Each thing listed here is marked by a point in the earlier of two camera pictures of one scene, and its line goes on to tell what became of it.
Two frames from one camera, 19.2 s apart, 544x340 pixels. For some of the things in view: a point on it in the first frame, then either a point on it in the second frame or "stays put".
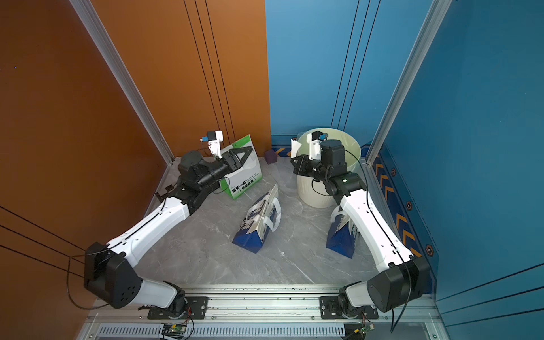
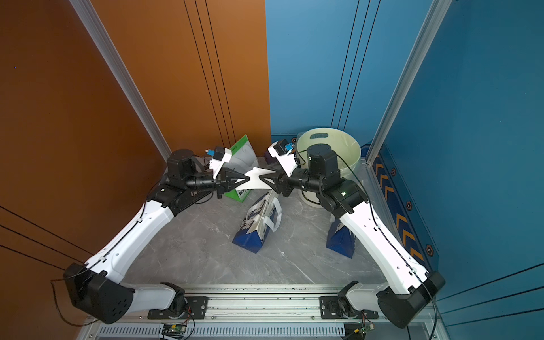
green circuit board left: (173, 330) stays put
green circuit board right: (357, 331) stays put
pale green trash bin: (314, 195) stays put
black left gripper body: (227, 166) to (220, 185)
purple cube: (270, 156) stays put
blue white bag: (342, 233) stays put
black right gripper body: (309, 168) to (284, 183)
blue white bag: (263, 215) stays put
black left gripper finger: (246, 150) to (232, 184)
